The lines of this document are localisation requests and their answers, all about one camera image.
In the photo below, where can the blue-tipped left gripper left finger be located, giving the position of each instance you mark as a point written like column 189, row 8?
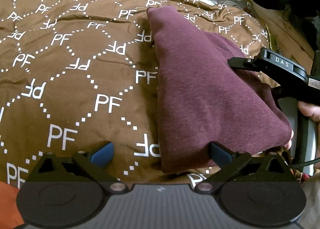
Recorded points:
column 91, row 164

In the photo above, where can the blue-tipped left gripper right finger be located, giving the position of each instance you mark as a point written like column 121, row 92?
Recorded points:
column 230, row 164

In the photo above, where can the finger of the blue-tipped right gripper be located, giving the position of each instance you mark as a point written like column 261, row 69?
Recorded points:
column 238, row 63

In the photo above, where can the maroon long-sleeve shirt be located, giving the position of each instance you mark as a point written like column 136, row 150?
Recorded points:
column 201, row 99

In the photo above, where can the person's right hand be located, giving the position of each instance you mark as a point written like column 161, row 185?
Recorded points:
column 312, row 111

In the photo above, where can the green pillow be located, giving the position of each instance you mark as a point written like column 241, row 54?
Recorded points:
column 271, row 40

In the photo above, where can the orange cloth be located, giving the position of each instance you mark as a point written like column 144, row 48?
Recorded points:
column 9, row 214

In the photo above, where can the brown PF-patterned duvet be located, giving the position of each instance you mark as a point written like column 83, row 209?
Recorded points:
column 75, row 73

